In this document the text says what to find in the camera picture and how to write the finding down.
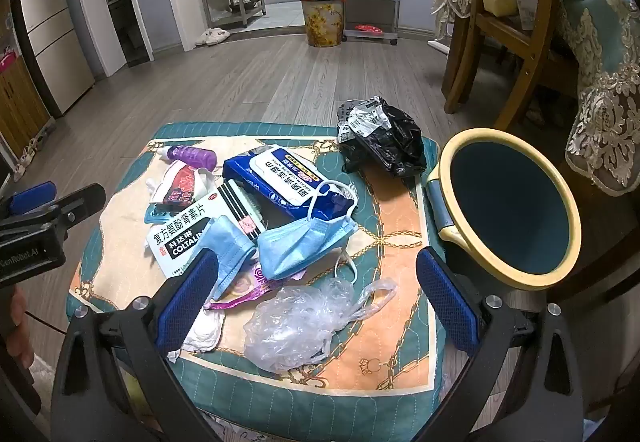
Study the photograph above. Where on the purple spray bottle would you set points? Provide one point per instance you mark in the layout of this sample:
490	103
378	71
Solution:
192	156

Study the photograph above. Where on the yellow-rimmed dark blue bin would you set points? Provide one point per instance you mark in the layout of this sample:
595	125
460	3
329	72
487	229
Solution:
510	207

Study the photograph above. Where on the blue wet wipes pack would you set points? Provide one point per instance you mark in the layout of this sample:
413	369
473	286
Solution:
280	177

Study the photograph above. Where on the brown wooden cabinet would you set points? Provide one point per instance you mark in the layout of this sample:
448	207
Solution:
17	102

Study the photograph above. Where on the red white snack packet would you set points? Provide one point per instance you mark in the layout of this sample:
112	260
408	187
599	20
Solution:
182	184

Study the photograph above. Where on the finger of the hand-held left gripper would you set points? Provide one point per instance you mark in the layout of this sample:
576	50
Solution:
32	197
75	204

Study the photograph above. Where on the pale shoes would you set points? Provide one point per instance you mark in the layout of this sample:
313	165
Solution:
25	157

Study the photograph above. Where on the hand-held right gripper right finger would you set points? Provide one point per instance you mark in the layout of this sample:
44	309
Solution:
445	302

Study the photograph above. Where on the white power strip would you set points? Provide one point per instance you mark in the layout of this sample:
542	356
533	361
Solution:
440	47

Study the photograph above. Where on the beige refrigerator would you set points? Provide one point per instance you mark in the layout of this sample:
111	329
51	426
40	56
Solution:
50	37

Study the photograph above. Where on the white door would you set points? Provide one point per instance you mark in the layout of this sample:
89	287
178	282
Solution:
92	22

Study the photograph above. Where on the grey printed wrapper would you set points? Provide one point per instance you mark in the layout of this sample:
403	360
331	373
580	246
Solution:
362	119

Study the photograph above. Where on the black plastic bag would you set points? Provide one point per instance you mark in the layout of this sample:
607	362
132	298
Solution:
395	137

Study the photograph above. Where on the clear plastic bag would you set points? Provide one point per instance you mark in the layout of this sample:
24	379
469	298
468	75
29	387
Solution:
300	322

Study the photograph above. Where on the pink purple wrapper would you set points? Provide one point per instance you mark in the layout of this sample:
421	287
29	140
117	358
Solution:
245	284

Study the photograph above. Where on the floral waste bin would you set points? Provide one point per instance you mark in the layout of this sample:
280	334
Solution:
322	19

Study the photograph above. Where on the blue face mask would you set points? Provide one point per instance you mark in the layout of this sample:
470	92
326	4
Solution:
230	247
300	242

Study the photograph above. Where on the white tissue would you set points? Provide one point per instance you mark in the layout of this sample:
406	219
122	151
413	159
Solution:
205	332

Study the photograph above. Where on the pale green medicine box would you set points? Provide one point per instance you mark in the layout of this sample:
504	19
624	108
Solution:
175	232

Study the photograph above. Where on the white slipper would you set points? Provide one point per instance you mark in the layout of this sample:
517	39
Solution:
220	33
204	38

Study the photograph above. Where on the teal peach patterned cushion mat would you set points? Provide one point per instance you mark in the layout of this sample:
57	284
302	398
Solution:
390	347

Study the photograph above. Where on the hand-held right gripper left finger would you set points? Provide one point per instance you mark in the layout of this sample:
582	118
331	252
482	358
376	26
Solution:
187	302

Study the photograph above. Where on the wooden chair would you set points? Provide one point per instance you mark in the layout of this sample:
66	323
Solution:
500	32

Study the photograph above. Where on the person's left hand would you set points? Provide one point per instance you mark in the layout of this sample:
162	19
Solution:
17	322

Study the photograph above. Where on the light blue wrapper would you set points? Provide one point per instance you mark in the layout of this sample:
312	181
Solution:
155	214

